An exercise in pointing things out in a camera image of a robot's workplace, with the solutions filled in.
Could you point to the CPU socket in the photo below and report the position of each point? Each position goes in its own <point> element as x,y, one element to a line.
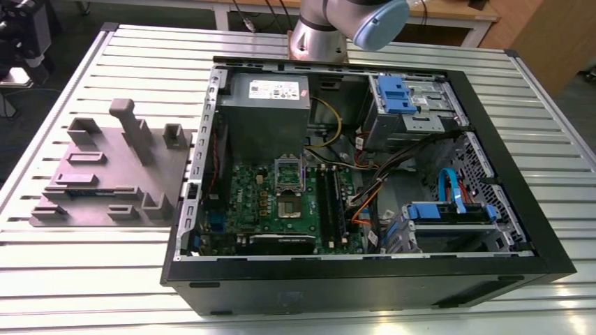
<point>291,208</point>

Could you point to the grey plastic parts rack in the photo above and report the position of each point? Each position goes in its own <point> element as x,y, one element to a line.
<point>116,167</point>

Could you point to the blue green RAM stick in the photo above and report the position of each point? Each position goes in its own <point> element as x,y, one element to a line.
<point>91,192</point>

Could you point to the grey power supply unit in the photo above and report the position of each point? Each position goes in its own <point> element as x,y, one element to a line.
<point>263,125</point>

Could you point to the green motherboard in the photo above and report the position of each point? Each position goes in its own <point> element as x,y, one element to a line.
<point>248,195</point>

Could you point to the blue expansion slot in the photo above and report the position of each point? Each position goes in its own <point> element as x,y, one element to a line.
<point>216,223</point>

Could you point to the thin metal locking lever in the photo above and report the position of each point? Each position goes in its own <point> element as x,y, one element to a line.
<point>303,178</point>

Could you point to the black graphics card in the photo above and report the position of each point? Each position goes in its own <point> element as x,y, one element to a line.
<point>279,244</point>

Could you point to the blue plastic drive latch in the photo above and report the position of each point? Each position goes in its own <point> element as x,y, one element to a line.
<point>401,106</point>
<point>393,85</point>

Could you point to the silver metal drive cage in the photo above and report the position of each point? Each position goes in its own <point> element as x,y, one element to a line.
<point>419,124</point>

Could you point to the hard disk in blue carrier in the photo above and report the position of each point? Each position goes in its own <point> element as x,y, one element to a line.
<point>424,211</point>

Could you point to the black open PC case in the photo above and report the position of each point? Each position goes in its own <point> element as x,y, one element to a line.
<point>372,282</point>

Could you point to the silver metal disk bay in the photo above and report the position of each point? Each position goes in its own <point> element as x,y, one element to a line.
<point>456,227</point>

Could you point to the brown wooden cabinet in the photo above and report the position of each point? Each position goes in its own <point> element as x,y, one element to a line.
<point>559,42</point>

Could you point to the wooden desk white frame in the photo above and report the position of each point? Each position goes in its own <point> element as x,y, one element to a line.
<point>465,10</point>

